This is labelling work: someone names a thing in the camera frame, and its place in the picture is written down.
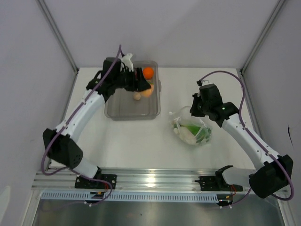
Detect peach fruit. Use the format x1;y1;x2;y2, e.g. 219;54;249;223
140;84;154;98

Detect clear grey plastic bin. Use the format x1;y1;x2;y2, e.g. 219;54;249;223
104;61;161;121

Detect small beige mushroom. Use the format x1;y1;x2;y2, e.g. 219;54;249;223
133;92;141;100

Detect orange fruit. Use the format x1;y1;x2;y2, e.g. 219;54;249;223
143;67;155;80

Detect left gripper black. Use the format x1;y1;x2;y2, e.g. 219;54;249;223
114;68;151;93

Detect white radish green leaves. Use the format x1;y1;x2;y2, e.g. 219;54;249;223
171;120;197;145

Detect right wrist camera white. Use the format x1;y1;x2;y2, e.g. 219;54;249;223
197;80;211;87

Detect right aluminium frame post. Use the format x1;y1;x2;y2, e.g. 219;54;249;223
239;0;288;74

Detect aluminium frame post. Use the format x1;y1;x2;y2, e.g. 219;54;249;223
36;0;79;74
239;0;288;74

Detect aluminium rail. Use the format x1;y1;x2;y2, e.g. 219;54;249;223
32;167;264;191

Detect slotted cable duct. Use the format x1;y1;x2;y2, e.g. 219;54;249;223
40;190;219;203

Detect left aluminium frame post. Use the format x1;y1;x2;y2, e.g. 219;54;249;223
36;0;79;74

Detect clear zip top bag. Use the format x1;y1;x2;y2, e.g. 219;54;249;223
169;106;212;146

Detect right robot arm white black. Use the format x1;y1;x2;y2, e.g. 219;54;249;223
190;81;294;201

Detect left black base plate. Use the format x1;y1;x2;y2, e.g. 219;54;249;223
75;173;117;189

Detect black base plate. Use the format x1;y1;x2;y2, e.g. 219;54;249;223
194;176;243;192
75;173;117;189

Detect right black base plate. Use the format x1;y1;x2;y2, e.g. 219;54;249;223
194;176;243;192

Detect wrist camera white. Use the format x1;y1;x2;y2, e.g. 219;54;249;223
120;53;134;71
197;80;211;87

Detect green lettuce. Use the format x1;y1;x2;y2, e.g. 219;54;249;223
186;125;212;143

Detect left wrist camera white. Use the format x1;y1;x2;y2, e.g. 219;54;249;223
120;53;134;71

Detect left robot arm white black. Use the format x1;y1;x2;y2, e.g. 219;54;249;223
43;53;152;188

